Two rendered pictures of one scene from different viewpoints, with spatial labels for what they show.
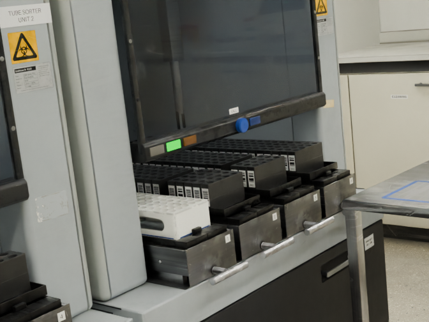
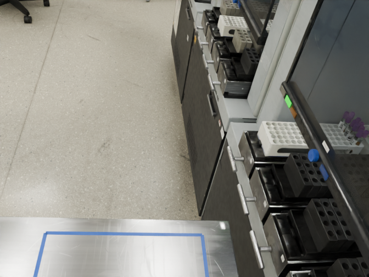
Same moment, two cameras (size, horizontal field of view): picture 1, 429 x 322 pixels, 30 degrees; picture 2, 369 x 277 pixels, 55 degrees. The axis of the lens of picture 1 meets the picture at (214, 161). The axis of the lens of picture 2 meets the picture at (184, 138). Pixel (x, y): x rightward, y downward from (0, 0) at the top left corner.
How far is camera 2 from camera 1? 1.88 m
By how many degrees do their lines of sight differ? 106
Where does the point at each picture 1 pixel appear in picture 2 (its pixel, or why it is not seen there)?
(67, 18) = not seen: outside the picture
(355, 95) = not seen: outside the picture
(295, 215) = (270, 232)
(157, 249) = not seen: hidden behind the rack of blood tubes
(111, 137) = (287, 64)
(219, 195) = (290, 168)
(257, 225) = (258, 187)
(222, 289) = (240, 172)
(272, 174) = (315, 227)
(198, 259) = (243, 143)
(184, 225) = (260, 133)
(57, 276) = (254, 88)
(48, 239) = (259, 71)
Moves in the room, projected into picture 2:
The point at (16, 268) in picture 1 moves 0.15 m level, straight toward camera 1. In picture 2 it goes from (248, 64) to (212, 49)
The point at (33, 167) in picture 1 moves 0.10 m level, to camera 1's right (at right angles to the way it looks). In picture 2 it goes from (269, 38) to (252, 47)
